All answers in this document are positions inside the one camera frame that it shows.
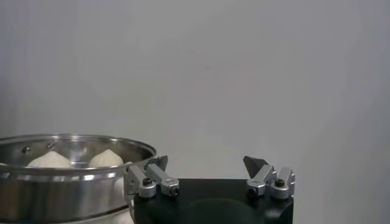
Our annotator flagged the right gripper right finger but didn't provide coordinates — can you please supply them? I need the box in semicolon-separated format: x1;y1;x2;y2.
243;155;297;200

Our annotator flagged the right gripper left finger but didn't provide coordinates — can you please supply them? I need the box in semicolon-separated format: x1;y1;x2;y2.
123;155;180;200

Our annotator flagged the white steamed baozi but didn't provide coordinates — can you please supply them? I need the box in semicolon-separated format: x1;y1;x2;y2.
88;149;125;169
26;150;74;169

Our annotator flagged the stainless steel steamer basket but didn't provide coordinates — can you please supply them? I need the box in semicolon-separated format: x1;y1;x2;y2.
0;133;158;223

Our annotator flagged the white electric cooking pot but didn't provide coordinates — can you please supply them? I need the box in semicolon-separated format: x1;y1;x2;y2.
0;203;135;224

